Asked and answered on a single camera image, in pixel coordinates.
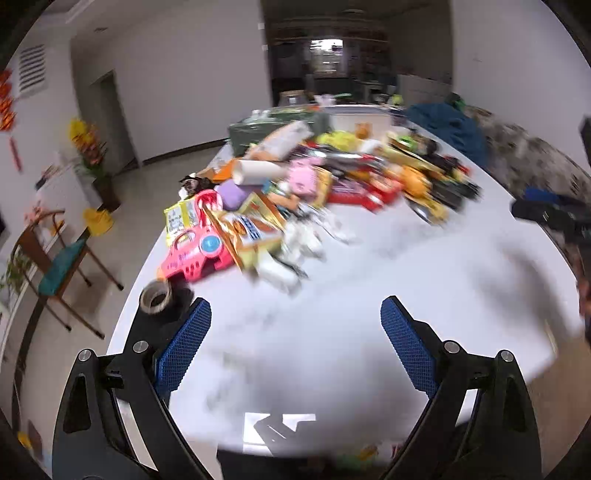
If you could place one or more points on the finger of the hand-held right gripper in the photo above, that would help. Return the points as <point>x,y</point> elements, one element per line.
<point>549,212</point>

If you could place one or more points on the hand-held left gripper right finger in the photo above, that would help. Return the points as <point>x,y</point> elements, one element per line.
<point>408,346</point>

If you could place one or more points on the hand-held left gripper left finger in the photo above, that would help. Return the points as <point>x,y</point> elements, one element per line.
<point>184,341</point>

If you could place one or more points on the brown tape roll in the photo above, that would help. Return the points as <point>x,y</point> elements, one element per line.
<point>156,297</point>

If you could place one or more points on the pink plastic toy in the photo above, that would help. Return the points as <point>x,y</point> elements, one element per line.
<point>194,251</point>

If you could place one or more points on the black toy vehicle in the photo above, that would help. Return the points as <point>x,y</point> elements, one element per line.
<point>455,189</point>

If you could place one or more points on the yellow printed packet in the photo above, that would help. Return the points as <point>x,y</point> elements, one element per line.
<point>179,219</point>

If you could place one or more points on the orange packet with blue label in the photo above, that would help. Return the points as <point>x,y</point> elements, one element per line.
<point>244,233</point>

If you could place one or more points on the dark blue cloth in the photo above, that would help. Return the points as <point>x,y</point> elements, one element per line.
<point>448,124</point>

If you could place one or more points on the wooden chair with teal cushion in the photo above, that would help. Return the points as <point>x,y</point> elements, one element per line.
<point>60,267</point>

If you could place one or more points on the yellow plastic bag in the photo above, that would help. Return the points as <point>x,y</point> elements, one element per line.
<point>98,221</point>

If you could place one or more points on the white crumpled paper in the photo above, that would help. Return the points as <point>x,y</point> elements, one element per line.
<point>300,240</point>

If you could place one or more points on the purple roll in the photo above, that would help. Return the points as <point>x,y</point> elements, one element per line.
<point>229,194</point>

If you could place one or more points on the red packet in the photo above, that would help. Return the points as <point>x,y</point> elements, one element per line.
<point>364,196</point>

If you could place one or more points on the dark plant pot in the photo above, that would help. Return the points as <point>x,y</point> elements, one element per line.
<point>107,191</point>

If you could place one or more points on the white paper cup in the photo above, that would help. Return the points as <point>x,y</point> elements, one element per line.
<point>256,171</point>

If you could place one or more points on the small pink toy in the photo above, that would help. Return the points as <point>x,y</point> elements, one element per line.
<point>302,177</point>

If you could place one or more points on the yellow green packet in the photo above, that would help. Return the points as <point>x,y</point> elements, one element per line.
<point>339,138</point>

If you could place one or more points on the white door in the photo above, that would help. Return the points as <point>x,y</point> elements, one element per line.
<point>115,120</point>

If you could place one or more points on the dark green storage box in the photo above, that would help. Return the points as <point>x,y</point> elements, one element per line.
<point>277,125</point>

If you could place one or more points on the red wall decoration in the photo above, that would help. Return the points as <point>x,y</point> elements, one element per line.
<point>5,104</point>

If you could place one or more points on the white wall vent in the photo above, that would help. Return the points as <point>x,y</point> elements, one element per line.
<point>32,71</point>

